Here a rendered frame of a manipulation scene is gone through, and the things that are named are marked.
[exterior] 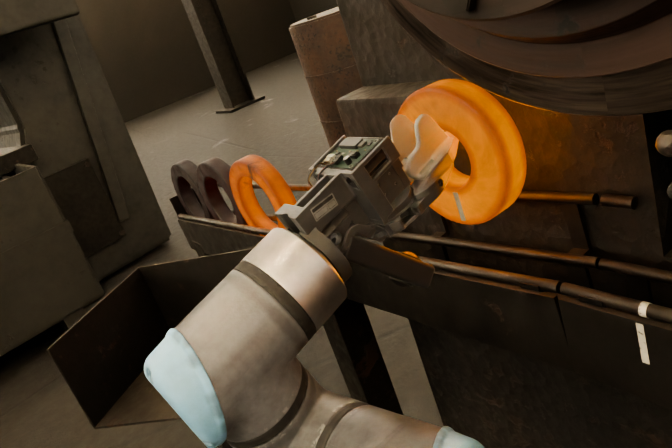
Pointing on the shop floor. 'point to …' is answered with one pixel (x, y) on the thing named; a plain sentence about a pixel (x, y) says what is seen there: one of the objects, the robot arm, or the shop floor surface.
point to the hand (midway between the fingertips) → (450, 137)
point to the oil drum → (326, 66)
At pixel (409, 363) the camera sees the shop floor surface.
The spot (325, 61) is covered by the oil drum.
